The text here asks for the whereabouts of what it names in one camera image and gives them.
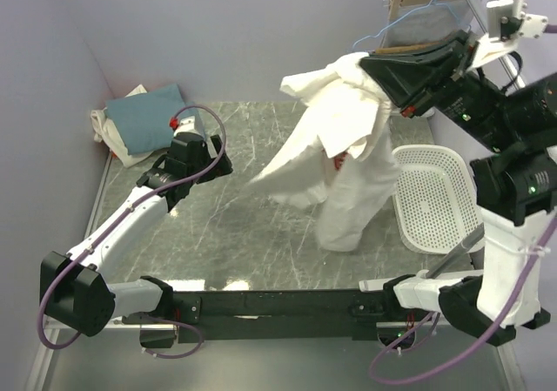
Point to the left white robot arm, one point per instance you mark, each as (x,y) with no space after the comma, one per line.
(73,289)

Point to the white t-shirt red print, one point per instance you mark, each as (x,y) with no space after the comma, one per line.
(339,155)

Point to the folded teal t-shirt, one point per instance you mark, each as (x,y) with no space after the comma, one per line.
(142,120)

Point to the white perforated plastic basket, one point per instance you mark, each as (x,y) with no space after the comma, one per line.
(434,199)

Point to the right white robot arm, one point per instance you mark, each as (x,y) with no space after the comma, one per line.
(515,184)

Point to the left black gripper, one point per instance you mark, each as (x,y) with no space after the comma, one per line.
(223,166)

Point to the grey garment on rack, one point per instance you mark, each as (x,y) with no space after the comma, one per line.
(427,25)

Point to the folded cream t-shirt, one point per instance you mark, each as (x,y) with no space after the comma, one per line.
(109,134)

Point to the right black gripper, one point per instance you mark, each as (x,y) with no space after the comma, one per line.
(415,79)

